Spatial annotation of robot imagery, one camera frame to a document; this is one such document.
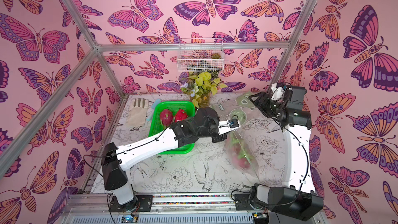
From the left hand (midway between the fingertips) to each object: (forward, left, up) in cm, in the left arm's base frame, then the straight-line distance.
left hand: (233, 127), depth 69 cm
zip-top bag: (-9, -3, -9) cm, 13 cm away
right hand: (+10, -10, +7) cm, 16 cm away
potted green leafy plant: (+37, +15, -8) cm, 40 cm away
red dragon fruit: (+21, +28, -19) cm, 40 cm away
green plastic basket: (+15, +42, -21) cm, 50 cm away
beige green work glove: (+27, +60, -27) cm, 71 cm away
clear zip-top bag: (+29, -13, -16) cm, 36 cm away
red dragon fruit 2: (+20, +36, -19) cm, 45 cm away
